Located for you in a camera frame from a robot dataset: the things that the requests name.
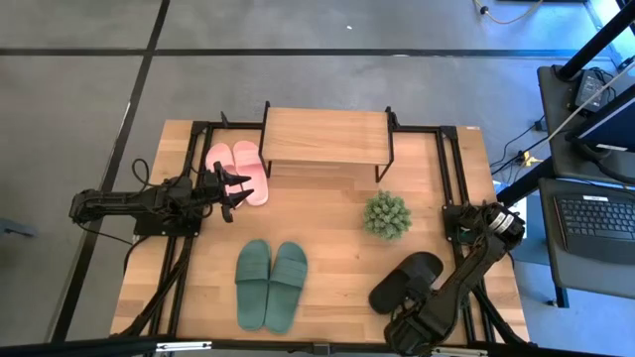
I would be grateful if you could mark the black desk support bar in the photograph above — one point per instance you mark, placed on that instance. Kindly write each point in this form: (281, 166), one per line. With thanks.
(526, 183)

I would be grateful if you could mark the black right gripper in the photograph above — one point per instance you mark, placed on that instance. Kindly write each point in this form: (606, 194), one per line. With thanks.
(414, 332)

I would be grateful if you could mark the grey metal foot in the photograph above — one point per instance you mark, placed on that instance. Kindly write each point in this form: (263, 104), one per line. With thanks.
(15, 229)

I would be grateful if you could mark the silver beam bracket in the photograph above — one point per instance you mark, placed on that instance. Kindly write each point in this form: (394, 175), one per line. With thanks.
(183, 346)
(459, 352)

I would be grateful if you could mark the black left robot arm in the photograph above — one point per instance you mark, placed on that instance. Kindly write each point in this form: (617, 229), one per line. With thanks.
(124, 201)

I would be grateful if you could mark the black computer monitor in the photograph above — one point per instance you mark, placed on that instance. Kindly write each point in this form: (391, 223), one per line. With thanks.
(615, 129)

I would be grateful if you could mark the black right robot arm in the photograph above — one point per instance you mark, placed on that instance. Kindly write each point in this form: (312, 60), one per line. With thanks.
(466, 273)

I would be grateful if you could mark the wooden shelf with black frame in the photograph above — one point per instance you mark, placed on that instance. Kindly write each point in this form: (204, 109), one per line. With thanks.
(322, 134)

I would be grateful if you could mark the green succulent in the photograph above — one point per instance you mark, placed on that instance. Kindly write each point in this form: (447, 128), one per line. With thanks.
(387, 215)

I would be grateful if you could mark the black crossbeam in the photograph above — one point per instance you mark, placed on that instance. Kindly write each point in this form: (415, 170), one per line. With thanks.
(99, 347)

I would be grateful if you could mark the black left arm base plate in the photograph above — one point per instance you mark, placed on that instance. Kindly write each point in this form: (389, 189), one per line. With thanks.
(164, 230)

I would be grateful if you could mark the black floor plug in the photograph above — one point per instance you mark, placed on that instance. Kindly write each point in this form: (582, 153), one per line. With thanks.
(540, 125)

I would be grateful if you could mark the black rubber slide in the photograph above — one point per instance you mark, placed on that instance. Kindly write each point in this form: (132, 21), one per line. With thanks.
(397, 282)

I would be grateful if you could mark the grey beam clamp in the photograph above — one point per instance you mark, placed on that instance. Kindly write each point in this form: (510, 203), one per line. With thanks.
(321, 349)

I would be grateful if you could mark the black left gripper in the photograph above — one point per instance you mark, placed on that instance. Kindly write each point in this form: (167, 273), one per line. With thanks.
(211, 191)

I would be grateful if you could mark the black computer keyboard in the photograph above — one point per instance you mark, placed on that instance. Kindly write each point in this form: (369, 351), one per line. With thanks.
(595, 223)

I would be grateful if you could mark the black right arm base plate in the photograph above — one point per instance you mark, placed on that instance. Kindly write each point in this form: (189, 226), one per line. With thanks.
(451, 223)

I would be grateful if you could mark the black power adapter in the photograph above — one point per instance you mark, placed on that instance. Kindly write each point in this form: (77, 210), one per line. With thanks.
(589, 89)

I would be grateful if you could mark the black diagonal pole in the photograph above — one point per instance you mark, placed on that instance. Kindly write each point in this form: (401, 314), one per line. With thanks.
(595, 42)

